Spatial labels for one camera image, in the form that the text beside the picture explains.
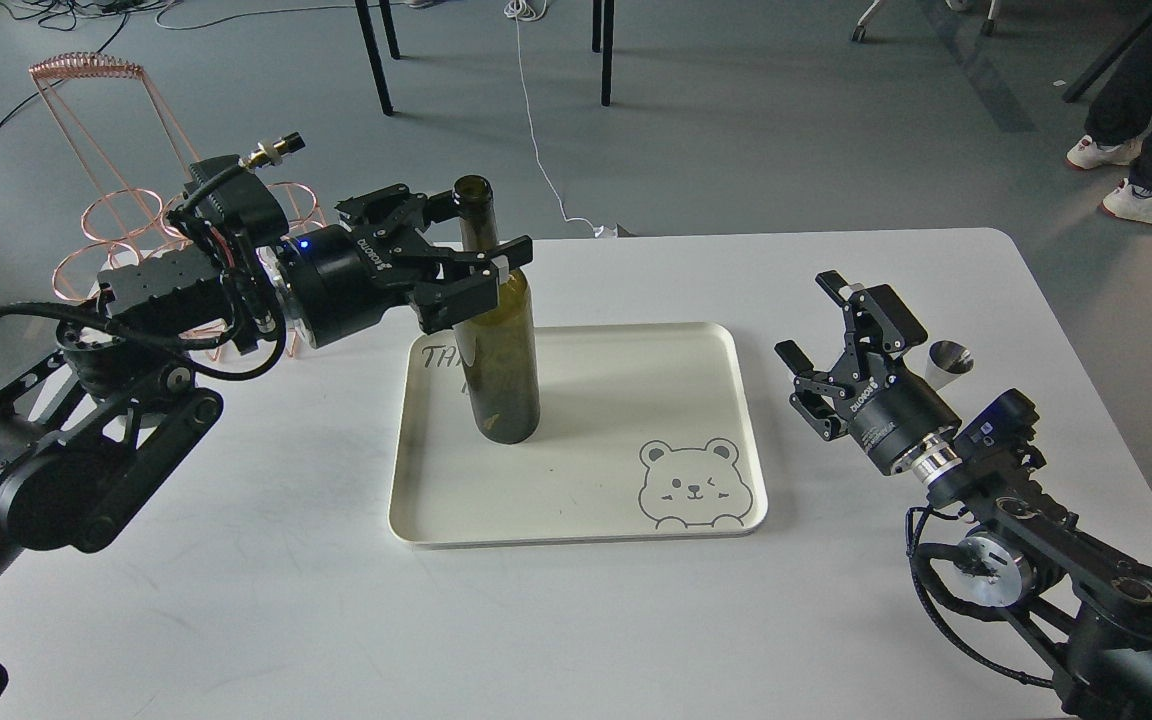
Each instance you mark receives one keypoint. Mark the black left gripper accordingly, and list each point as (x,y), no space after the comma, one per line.
(341,279)

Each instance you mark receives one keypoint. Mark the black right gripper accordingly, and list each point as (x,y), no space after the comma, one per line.
(893,410)

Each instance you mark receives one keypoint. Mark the silver metal jigger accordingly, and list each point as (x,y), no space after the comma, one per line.
(947,361)

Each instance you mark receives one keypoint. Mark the dark green wine bottle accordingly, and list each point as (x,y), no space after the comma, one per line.
(497,348)

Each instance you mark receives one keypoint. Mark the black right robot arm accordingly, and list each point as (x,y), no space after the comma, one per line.
(1001,568)

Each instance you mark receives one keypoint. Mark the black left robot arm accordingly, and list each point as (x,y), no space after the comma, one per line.
(90,432)

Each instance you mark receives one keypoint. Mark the cream bear serving tray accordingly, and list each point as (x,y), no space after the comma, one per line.
(645,433)

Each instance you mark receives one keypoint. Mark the copper wire wine rack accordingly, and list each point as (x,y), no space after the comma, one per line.
(126,224)

